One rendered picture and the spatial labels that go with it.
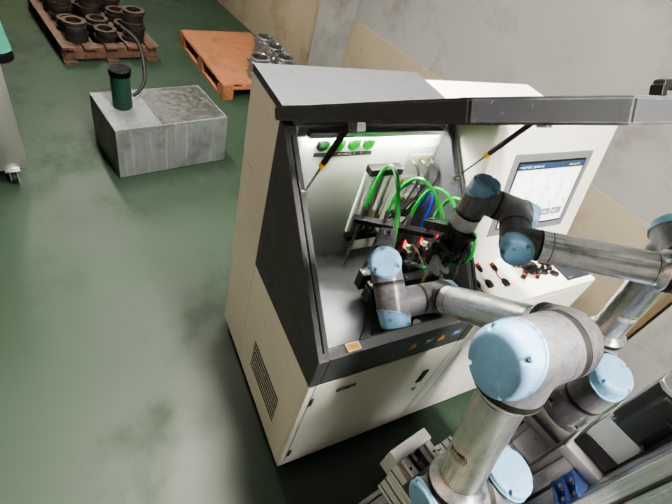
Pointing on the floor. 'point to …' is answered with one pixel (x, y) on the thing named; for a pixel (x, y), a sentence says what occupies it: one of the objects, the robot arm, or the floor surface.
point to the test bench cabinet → (281, 375)
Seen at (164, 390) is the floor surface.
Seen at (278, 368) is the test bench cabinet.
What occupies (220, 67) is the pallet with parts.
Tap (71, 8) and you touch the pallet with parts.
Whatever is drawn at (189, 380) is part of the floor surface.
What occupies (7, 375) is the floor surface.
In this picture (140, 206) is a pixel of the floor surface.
